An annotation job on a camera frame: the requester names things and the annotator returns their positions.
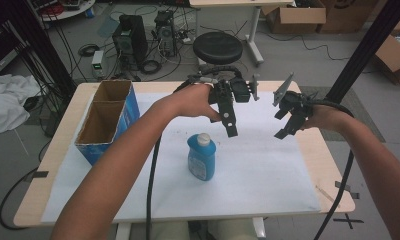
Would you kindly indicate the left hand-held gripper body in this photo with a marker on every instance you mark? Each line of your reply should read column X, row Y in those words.
column 236, row 91

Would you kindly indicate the small grey power supply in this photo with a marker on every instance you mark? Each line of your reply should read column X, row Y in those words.
column 98, row 63

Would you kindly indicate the person's left hand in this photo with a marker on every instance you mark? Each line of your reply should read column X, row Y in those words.
column 188, row 101

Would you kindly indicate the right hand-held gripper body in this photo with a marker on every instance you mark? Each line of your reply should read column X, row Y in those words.
column 296, row 103

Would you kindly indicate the white table mat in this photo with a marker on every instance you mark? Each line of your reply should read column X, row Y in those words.
column 254, row 173

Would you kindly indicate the blue bottle with white cap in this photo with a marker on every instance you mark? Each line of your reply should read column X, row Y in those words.
column 201, row 160

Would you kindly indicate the person's right hand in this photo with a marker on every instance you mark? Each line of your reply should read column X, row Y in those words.
column 326, row 118

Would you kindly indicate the open cardboard box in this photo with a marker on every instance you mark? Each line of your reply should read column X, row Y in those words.
column 294, row 18

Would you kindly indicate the round white table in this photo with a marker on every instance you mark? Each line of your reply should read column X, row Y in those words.
column 71, row 11

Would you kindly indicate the black round stool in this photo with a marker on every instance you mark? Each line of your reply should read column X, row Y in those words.
column 218, row 48

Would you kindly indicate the large black computer tower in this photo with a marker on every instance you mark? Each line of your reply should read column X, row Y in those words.
column 131, row 38

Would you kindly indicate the black metal stand pole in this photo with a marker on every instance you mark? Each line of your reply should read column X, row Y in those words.
column 364, row 50
column 44, row 50

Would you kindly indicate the cream cloth bundle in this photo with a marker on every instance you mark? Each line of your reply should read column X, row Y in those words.
column 231, row 230

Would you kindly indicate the closed cardboard box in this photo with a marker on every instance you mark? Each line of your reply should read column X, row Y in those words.
column 348, row 16

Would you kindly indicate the cardboard box with contents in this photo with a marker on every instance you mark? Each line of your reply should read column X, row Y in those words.
column 394, row 56

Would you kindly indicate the blue cardboard box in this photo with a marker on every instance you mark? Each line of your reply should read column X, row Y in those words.
column 124, row 116

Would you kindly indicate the open-sided computer tower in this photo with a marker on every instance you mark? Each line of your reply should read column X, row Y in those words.
column 166, row 33

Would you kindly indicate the white cloth pile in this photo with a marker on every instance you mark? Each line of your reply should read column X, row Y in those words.
column 8, row 100

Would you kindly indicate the white-legged side table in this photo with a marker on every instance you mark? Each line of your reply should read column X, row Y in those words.
column 254, row 33

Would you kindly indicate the black tape strip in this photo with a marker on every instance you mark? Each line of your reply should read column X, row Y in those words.
column 346, row 189
column 39, row 174

